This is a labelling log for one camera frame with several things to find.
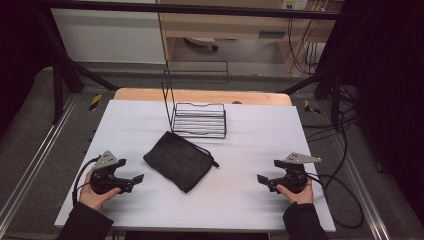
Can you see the black curtain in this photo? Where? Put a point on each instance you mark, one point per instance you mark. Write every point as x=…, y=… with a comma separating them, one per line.
x=20, y=50
x=390, y=83

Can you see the white table mat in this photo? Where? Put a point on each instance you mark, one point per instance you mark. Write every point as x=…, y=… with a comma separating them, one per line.
x=233, y=200

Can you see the white cabinet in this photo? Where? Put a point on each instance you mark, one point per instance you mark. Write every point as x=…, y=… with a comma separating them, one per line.
x=106, y=36

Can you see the yellow black tape strip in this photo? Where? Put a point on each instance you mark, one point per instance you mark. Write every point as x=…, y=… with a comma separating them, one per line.
x=311, y=107
x=95, y=102

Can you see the black metal frame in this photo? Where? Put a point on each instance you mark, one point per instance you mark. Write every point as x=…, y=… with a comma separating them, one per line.
x=200, y=8

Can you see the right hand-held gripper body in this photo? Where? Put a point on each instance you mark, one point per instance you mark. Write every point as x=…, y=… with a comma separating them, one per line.
x=295, y=180

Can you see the black caster wheel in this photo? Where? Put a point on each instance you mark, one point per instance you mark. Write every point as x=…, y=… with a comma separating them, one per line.
x=215, y=48

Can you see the light wooden table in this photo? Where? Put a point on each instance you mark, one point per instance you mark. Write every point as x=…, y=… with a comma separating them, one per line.
x=200, y=96

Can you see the aluminium floor rail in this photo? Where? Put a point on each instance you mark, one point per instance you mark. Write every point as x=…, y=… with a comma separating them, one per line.
x=36, y=156
x=363, y=193

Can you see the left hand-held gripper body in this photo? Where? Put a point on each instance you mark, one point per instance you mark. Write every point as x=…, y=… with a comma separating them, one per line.
x=103, y=181

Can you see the person's right hand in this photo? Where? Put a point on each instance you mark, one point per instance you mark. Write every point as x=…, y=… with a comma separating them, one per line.
x=301, y=197

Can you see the wooden desk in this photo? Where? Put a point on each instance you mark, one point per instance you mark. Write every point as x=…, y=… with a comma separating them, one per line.
x=216, y=25

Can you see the person's left hand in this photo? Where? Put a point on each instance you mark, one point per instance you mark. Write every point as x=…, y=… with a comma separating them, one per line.
x=91, y=197

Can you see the white wall socket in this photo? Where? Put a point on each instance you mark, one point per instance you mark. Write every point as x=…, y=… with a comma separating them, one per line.
x=294, y=4

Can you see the black fabric pouch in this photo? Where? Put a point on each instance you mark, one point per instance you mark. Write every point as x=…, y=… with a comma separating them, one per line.
x=180, y=161

